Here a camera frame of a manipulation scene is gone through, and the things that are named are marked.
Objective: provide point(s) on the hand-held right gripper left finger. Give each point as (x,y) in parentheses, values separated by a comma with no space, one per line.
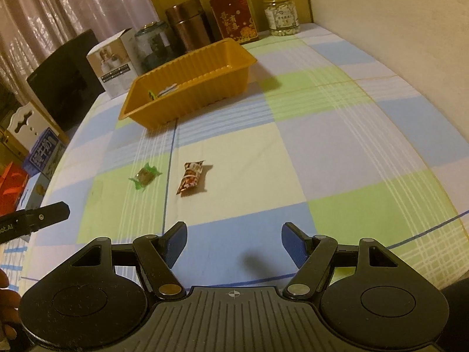
(176,244)

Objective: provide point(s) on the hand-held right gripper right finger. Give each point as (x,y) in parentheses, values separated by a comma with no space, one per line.
(293,244)

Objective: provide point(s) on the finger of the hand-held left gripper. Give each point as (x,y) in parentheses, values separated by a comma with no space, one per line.
(45,215)

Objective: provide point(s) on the red white patterned candy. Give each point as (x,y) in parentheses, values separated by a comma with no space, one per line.
(190,178)

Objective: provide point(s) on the green candy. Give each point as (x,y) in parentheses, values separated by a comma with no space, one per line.
(146,176)

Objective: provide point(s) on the small green white candy wrapper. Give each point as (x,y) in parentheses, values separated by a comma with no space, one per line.
(166,90)

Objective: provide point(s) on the orange plastic tray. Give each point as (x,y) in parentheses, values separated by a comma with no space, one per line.
(205,77)

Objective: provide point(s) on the person's left hand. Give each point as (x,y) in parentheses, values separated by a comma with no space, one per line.
(7,308)

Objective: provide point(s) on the red bag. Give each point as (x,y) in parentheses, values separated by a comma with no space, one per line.
(13,187)

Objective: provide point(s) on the blue carton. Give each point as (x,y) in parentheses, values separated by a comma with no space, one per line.
(42,154)

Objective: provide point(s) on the white carved furniture piece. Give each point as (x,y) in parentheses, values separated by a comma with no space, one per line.
(22,121)

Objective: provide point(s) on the checkered tablecloth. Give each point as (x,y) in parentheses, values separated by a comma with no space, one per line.
(329,135)

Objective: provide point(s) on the black panel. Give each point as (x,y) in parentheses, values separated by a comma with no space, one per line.
(66,80)

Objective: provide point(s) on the white cardboard box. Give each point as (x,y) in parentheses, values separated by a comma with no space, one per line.
(110,66)

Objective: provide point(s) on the pale curtain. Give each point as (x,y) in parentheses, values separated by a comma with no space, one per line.
(55,7)

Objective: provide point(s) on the copper metal canister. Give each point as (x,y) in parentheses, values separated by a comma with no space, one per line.
(190,25)

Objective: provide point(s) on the clear plastic jar yellow lid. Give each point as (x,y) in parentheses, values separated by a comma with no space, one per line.
(281,16)

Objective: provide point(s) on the red patterned box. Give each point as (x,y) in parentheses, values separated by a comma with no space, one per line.
(234,18)

